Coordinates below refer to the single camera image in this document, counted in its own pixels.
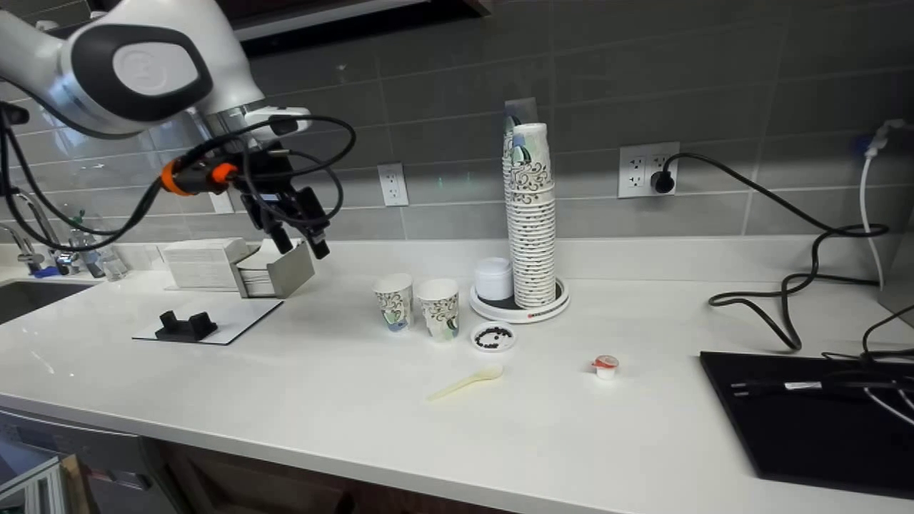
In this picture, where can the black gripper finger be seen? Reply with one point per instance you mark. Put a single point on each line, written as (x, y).
(281, 237)
(317, 243)

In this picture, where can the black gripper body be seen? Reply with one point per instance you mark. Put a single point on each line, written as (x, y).
(273, 195)

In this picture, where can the patterned paper cup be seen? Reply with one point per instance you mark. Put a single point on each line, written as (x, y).
(394, 302)
(441, 306)

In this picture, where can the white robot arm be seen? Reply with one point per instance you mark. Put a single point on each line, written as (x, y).
(147, 60)

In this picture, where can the small white cup stack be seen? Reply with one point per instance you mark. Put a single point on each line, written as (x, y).
(494, 282)

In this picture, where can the small red creamer cup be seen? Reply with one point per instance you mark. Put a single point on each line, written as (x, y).
(603, 366)

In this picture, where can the grey napkin holder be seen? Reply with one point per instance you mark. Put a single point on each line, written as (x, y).
(264, 272)

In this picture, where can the white round tray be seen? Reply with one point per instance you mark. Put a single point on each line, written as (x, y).
(520, 316)

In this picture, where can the tall stack of paper cups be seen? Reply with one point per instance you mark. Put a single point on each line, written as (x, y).
(530, 209)

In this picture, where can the chrome sink faucet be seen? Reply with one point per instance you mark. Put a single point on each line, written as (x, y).
(52, 265)

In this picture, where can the black bracket on white sheet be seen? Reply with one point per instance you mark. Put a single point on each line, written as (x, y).
(193, 330)

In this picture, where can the white wall outlet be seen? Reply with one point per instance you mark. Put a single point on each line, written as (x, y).
(646, 169)

